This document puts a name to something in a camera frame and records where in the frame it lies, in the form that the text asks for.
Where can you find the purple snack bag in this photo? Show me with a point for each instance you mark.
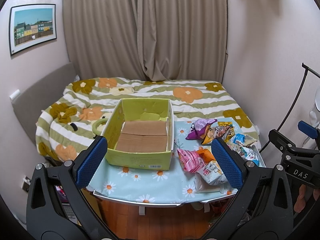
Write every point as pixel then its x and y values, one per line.
pixel 199 129

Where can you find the pink striped snack bag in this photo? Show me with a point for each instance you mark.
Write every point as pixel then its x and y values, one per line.
pixel 190 160

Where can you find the gold chocolate snack bag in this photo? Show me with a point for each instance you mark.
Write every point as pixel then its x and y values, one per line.
pixel 227 130

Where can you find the green cardboard box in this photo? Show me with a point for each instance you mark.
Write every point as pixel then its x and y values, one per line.
pixel 140 134

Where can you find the pale pink snack bag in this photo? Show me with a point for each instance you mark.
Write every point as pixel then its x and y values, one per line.
pixel 212 174

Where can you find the Tatre dark snack bag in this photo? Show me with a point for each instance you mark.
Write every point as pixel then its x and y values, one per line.
pixel 213 133

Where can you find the beige curtain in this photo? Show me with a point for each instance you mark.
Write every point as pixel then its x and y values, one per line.
pixel 154 40

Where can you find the blue daisy tablecloth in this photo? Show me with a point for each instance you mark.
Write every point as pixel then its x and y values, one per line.
pixel 160 174

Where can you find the blue cream snack bag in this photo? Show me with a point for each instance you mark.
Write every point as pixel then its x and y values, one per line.
pixel 242 144

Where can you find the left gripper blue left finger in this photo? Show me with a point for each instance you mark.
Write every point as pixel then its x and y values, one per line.
pixel 87 162

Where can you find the floral striped duvet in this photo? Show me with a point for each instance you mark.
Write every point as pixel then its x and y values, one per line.
pixel 87 108

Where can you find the framed houses picture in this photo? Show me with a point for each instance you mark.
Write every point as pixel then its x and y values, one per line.
pixel 30 25

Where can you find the black floor lamp stand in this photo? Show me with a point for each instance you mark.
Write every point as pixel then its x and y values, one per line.
pixel 314 111

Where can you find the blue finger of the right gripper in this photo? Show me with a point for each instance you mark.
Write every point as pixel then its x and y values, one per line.
pixel 308 130

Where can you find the grey headboard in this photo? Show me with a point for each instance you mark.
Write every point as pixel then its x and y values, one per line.
pixel 29 105

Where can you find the right hand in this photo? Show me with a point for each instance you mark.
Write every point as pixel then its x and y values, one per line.
pixel 301 202

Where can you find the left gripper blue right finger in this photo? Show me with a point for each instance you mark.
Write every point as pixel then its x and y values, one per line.
pixel 231 164

